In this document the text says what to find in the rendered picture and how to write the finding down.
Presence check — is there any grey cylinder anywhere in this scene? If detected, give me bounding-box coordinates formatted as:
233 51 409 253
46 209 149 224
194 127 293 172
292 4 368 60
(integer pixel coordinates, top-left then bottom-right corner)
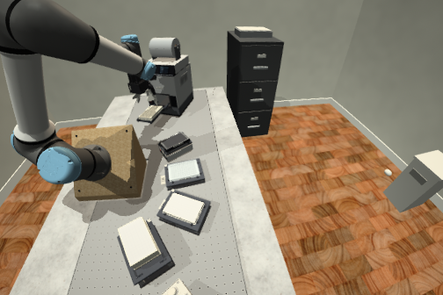
149 38 180 58

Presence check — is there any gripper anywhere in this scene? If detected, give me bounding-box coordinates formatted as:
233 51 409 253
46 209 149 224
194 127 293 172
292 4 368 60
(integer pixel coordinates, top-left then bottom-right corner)
127 74 158 106

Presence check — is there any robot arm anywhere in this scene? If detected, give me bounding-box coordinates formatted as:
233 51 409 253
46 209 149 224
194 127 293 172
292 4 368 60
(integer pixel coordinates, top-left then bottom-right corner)
0 0 156 184

